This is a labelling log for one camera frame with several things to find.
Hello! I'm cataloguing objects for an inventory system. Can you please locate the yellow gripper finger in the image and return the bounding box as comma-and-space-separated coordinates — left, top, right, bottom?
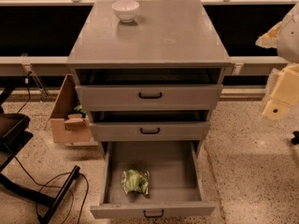
263, 63, 299, 120
255, 21, 281, 49

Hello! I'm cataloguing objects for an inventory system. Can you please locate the green jalapeno chip bag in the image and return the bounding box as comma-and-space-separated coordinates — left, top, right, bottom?
121, 169, 150, 195

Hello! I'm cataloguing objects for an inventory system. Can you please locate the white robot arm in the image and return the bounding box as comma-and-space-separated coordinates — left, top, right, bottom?
255, 2, 299, 120

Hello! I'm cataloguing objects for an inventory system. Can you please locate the grey top drawer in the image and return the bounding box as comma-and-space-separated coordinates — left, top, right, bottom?
76, 68, 221, 111

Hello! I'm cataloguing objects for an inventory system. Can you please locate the grey drawer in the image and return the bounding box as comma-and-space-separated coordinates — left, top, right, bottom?
91, 141, 215, 218
76, 68, 221, 111
90, 110, 209, 142

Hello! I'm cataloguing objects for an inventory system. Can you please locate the grey drawer cabinet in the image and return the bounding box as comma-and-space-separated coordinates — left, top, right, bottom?
66, 0, 234, 161

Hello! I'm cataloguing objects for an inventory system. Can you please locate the grey middle drawer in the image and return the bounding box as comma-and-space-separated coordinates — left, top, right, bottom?
90, 110, 209, 142

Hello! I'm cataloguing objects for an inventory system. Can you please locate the grey bottom drawer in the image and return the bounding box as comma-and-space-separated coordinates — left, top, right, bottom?
91, 141, 215, 218

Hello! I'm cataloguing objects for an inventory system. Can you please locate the white ceramic bowl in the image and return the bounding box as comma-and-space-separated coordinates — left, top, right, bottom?
111, 0, 140, 22

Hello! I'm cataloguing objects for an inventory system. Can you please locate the cardboard box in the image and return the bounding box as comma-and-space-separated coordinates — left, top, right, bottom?
50, 75, 93, 144

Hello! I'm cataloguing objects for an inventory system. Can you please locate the grey metal railing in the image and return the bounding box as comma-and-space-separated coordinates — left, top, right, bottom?
0, 0, 299, 101

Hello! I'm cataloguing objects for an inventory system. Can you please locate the black cable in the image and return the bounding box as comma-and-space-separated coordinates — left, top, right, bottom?
13, 156, 90, 224

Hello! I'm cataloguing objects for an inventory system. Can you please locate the black stand frame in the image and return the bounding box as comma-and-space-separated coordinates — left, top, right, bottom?
0, 87, 81, 224

